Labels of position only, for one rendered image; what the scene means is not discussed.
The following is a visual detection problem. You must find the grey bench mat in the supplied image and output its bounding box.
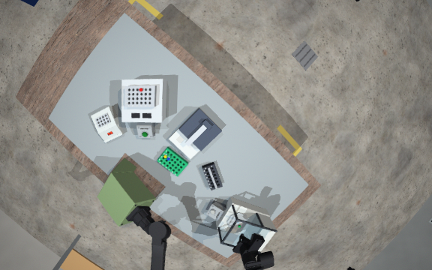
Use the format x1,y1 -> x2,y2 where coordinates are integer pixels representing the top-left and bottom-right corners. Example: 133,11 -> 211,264
49,13 -> 309,258

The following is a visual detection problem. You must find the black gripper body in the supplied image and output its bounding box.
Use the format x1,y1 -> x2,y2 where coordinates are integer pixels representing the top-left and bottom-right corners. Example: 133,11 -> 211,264
232,240 -> 254,259

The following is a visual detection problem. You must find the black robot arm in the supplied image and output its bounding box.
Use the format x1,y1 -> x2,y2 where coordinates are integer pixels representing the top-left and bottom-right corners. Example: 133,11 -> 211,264
126,206 -> 275,270

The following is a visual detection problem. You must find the white dry block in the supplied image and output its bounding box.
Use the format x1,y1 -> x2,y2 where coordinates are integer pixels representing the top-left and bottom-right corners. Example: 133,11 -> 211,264
91,106 -> 125,143

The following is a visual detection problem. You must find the green tube rack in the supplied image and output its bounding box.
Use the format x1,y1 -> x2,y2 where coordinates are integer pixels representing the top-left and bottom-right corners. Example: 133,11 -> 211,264
157,147 -> 188,176

